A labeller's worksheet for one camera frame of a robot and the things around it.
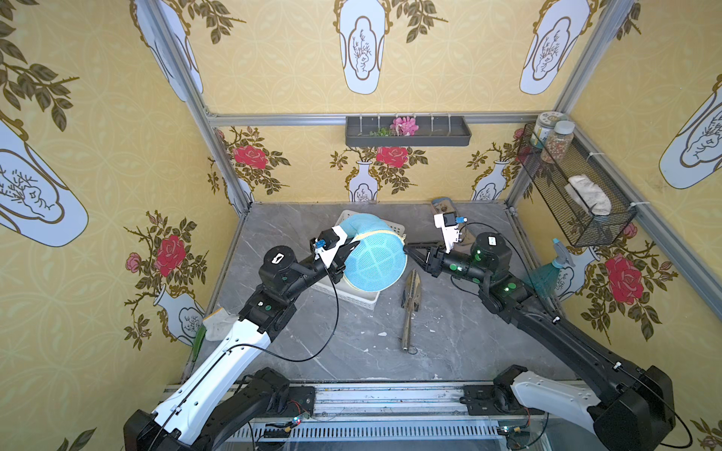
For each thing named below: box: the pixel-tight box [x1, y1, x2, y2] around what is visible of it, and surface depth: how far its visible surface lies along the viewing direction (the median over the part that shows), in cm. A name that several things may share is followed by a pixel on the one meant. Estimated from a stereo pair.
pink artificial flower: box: [390, 116, 420, 137], surface depth 91 cm
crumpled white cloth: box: [564, 174, 613, 216], surface depth 70 cm
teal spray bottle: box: [524, 237, 576, 300], surface depth 83 cm
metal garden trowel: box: [401, 268, 423, 352], surface depth 94 cm
